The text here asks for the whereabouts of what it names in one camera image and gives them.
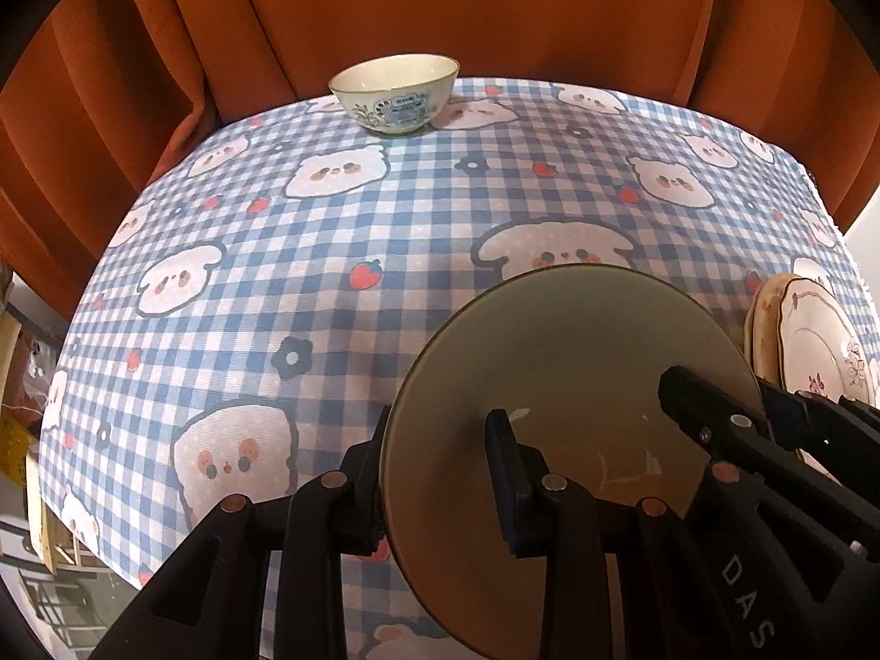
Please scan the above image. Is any white red-trimmed plate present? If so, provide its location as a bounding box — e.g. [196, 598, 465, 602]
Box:
[779, 277, 876, 404]

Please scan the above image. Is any yellow floral plate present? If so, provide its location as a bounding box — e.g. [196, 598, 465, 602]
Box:
[744, 273, 798, 386]

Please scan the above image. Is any blue floral bowl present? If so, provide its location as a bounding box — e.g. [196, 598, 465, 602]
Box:
[328, 54, 459, 136]
[381, 264, 761, 658]

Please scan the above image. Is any blue checkered cartoon tablecloth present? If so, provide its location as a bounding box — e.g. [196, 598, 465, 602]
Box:
[40, 79, 878, 658]

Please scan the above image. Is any orange curtain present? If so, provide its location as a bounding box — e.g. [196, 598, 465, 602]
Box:
[2, 0, 878, 316]

